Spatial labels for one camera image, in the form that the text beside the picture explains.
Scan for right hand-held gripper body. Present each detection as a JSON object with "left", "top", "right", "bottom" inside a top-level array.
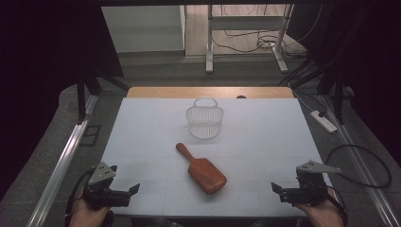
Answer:
[{"left": 278, "top": 160, "right": 341, "bottom": 208}]

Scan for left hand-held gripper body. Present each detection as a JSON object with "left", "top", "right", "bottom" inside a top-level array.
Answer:
[{"left": 82, "top": 162, "right": 131, "bottom": 211}]

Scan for brown wooden scoop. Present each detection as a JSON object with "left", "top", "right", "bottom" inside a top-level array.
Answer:
[{"left": 175, "top": 142, "right": 228, "bottom": 195}]

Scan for white plastic basket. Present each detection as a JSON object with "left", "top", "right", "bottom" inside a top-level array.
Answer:
[{"left": 185, "top": 96, "right": 225, "bottom": 140}]

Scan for person's right hand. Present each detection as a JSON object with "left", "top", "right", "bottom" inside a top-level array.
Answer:
[{"left": 294, "top": 193, "right": 345, "bottom": 227}]

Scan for person's left hand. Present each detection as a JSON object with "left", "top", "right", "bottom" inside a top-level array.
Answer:
[{"left": 69, "top": 197, "right": 112, "bottom": 227}]

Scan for white table mat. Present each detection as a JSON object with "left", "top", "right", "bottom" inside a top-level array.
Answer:
[{"left": 101, "top": 97, "right": 344, "bottom": 218}]

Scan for white power strip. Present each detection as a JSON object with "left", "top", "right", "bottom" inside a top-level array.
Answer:
[{"left": 309, "top": 110, "right": 338, "bottom": 133}]

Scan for black metal stand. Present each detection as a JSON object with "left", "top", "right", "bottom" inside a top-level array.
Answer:
[
  {"left": 277, "top": 56, "right": 346, "bottom": 125},
  {"left": 76, "top": 70, "right": 131, "bottom": 125}
]

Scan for wooden table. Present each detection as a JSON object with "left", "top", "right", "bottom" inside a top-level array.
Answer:
[{"left": 126, "top": 86, "right": 295, "bottom": 99}]

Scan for black curtain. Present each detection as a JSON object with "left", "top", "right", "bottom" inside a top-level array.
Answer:
[
  {"left": 286, "top": 0, "right": 401, "bottom": 159},
  {"left": 0, "top": 0, "right": 125, "bottom": 201}
]

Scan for white cabinet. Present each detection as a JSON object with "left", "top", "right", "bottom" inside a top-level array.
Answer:
[{"left": 101, "top": 5, "right": 186, "bottom": 54}]

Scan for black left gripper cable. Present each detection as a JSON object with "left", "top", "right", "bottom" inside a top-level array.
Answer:
[{"left": 64, "top": 167, "right": 96, "bottom": 227}]

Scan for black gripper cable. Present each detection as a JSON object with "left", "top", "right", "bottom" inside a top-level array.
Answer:
[
  {"left": 64, "top": 167, "right": 96, "bottom": 227},
  {"left": 325, "top": 185, "right": 349, "bottom": 227}
]

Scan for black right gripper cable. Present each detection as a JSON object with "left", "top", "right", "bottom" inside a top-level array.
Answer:
[{"left": 325, "top": 185, "right": 349, "bottom": 227}]

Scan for aluminium floor rail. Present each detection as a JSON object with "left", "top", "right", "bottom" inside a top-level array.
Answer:
[
  {"left": 318, "top": 94, "right": 401, "bottom": 227},
  {"left": 26, "top": 94, "right": 99, "bottom": 227}
]

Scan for black looped floor cable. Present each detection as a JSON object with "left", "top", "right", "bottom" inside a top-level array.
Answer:
[{"left": 324, "top": 144, "right": 393, "bottom": 189}]

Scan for tangled black floor cables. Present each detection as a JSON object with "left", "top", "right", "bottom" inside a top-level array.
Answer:
[{"left": 211, "top": 4, "right": 324, "bottom": 60}]

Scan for white metal desk frame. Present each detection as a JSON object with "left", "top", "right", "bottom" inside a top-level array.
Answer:
[{"left": 205, "top": 4, "right": 295, "bottom": 75}]

